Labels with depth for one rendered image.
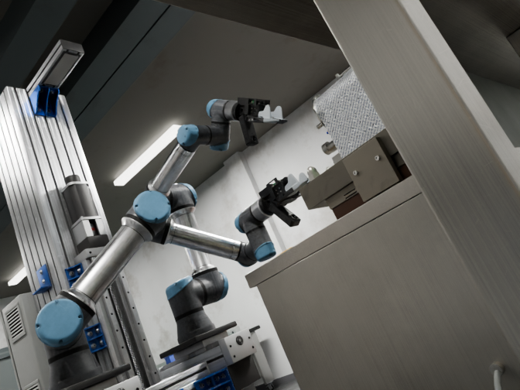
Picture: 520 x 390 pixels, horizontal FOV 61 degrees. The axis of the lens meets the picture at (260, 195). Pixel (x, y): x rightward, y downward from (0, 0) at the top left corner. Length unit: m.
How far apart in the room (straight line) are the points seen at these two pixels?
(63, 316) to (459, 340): 0.96
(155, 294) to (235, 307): 1.75
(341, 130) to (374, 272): 0.48
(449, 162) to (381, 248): 0.64
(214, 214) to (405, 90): 6.19
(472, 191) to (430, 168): 0.03
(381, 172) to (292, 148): 4.70
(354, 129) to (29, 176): 1.24
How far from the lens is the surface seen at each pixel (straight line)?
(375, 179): 1.00
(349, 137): 1.29
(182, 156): 1.66
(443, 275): 0.93
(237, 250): 1.61
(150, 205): 1.42
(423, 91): 0.36
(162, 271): 7.47
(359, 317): 1.04
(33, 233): 1.90
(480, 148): 0.34
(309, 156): 5.53
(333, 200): 1.10
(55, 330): 1.32
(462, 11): 1.01
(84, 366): 1.45
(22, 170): 1.96
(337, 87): 1.33
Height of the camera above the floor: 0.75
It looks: 16 degrees up
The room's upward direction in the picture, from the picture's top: 24 degrees counter-clockwise
